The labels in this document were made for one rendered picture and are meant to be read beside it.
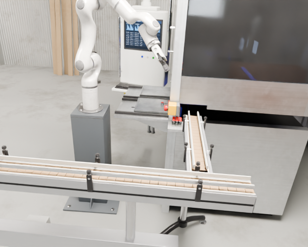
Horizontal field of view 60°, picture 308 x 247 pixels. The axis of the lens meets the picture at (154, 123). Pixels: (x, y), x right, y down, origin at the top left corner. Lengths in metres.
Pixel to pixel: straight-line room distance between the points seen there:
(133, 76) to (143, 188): 1.88
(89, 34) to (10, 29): 5.44
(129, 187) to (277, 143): 1.27
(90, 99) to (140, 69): 0.96
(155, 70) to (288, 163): 1.52
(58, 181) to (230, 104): 1.21
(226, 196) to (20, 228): 1.08
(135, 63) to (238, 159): 1.46
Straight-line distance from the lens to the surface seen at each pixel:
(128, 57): 2.88
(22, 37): 7.20
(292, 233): 2.58
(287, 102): 2.00
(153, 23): 1.69
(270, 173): 2.26
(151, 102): 2.21
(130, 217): 1.37
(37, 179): 1.32
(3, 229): 1.69
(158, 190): 1.19
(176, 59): 1.78
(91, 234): 1.53
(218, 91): 1.86
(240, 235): 2.38
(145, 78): 2.87
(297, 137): 2.15
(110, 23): 6.45
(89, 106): 2.08
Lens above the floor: 1.69
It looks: 26 degrees down
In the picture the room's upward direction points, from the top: 3 degrees clockwise
